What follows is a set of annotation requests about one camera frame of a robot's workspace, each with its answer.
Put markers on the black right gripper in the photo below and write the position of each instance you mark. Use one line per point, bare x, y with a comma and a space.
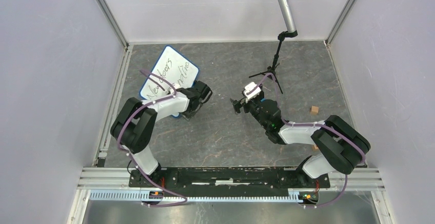
237, 105

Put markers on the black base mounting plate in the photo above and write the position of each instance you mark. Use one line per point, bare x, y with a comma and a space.
229, 181

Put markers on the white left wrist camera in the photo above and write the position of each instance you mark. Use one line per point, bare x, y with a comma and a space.
174, 88

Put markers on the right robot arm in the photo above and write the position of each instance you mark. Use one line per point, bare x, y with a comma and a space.
341, 147

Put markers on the small wooden cube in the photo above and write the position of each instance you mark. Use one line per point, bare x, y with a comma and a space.
314, 110

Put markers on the black tripod stand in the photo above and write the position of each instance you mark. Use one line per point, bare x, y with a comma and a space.
272, 69

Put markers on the blue framed whiteboard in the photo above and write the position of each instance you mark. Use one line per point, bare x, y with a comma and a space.
171, 67

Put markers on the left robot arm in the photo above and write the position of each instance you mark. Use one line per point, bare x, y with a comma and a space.
134, 125

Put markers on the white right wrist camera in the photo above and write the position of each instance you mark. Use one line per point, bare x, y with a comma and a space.
251, 91

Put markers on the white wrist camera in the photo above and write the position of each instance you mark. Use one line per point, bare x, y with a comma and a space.
251, 91
174, 88

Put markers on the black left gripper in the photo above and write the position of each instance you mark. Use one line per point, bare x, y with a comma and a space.
188, 115

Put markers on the silver pole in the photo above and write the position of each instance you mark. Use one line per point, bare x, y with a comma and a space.
288, 18

